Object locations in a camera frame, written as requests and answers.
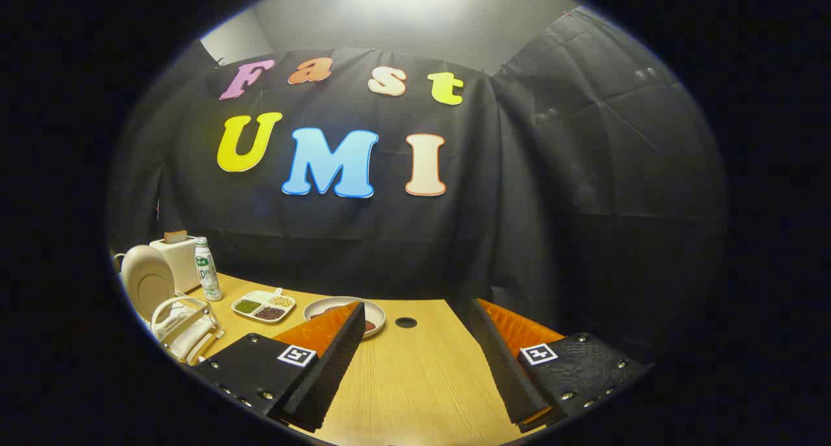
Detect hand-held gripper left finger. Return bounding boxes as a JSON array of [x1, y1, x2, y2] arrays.
[[193, 301, 366, 434]]

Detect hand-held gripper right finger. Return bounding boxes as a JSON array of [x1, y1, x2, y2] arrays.
[[469, 297, 652, 434]]

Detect white wire dish rack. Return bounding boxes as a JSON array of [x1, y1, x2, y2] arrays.
[[151, 295, 225, 364]]

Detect white round plate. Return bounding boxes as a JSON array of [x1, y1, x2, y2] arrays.
[[120, 245, 177, 324]]

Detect small beige plate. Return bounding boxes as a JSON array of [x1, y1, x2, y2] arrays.
[[303, 297, 387, 339]]

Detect white divided tray with beans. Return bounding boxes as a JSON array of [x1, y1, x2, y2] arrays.
[[231, 288, 297, 324]]

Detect black backdrop cloth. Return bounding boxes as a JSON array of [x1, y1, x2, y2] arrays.
[[107, 8, 728, 369]]

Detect white bottle green label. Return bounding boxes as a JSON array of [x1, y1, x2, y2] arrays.
[[195, 237, 224, 302]]

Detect white toaster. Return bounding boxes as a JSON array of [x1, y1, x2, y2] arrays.
[[150, 236, 203, 295]]

